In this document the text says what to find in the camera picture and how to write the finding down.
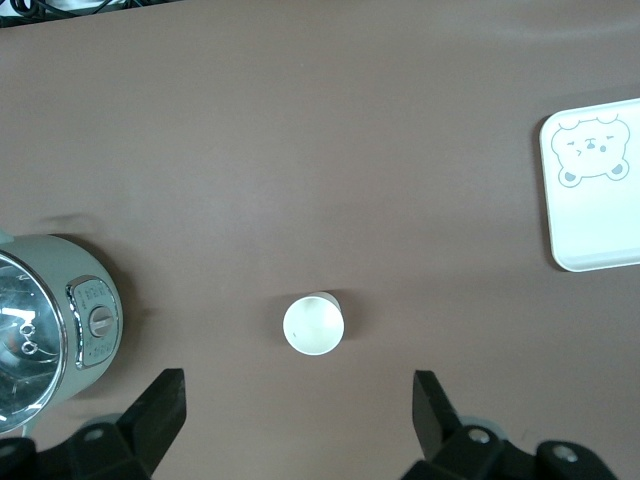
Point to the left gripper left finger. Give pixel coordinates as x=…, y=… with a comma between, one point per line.
x=150, y=420

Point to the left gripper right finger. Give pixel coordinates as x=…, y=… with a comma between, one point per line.
x=440, y=425

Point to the white IKEA cup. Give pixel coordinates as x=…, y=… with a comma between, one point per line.
x=312, y=327

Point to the cream bear print tray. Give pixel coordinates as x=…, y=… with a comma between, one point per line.
x=600, y=225

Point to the glass pot lid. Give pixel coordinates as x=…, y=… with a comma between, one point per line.
x=30, y=350

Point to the grey pot with glass lid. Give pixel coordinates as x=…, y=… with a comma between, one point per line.
x=85, y=265

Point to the brown table mat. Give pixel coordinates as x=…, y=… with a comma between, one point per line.
x=320, y=150

